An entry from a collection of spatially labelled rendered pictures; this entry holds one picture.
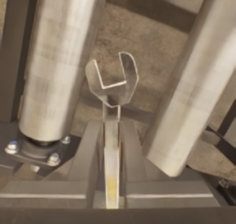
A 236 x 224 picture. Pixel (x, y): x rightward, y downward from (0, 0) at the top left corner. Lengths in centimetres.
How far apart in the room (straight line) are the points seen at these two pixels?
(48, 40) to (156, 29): 100
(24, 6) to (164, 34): 95
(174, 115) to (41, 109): 27
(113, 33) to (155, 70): 39
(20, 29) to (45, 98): 21
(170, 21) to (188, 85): 96
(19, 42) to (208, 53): 43
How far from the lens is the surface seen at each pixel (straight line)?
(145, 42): 124
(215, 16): 37
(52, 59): 33
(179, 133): 37
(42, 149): 42
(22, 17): 50
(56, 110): 35
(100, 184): 42
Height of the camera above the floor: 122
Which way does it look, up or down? 72 degrees down
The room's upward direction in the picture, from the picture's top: 178 degrees clockwise
